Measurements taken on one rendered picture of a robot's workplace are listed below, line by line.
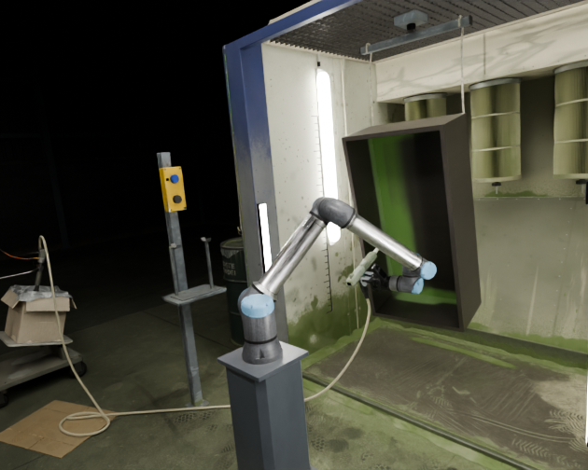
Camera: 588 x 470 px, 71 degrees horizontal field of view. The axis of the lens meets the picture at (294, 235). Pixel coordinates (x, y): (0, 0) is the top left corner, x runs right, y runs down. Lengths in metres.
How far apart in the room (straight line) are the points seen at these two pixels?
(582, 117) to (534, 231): 0.89
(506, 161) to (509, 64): 0.66
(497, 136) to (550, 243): 0.87
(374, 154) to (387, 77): 1.09
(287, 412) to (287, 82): 2.07
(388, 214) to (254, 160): 0.98
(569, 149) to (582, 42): 0.63
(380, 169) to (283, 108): 0.77
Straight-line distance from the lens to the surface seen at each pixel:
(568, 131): 3.24
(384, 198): 2.86
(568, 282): 3.43
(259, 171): 2.73
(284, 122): 2.91
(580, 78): 3.27
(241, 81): 2.75
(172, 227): 2.60
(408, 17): 2.69
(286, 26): 2.49
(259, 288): 2.02
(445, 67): 3.51
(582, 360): 3.31
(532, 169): 3.71
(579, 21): 3.27
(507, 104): 3.42
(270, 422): 1.97
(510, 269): 3.53
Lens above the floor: 1.49
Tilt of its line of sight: 9 degrees down
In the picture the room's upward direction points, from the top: 5 degrees counter-clockwise
